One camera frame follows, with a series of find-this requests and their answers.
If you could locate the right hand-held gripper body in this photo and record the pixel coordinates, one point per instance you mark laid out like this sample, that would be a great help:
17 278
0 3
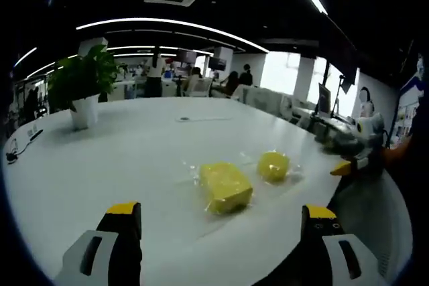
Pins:
363 135

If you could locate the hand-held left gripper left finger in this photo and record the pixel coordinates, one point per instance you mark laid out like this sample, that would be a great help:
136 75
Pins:
110 249

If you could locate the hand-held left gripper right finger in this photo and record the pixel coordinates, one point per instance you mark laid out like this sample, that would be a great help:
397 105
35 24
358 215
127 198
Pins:
330 249

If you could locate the small rounded yellow silicone block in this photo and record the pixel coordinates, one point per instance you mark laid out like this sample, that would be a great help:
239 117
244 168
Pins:
273 166

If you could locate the rectangular yellow silicone block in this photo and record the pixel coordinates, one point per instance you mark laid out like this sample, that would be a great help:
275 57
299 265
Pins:
225 187

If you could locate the person's right hand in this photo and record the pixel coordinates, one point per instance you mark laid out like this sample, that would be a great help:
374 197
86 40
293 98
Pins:
397 152

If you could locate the black stand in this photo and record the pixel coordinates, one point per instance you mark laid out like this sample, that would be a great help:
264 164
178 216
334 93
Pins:
340 95

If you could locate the grey mesh office chair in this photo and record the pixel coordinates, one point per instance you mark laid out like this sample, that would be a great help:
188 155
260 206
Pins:
372 219

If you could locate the computer monitor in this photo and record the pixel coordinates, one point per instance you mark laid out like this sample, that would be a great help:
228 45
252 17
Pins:
323 99

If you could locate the white office chair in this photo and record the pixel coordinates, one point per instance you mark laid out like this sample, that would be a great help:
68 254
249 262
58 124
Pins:
202 87

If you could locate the green potted plant white pot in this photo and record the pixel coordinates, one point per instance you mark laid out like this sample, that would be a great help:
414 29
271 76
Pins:
83 81

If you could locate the short ceiling light strip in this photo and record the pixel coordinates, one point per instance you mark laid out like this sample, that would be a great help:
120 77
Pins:
25 57

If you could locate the long curved ceiling light strip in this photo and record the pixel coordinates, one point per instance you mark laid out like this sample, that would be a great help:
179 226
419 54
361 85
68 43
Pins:
174 24

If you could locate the wall poster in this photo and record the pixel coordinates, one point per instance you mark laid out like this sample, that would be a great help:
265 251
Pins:
407 108

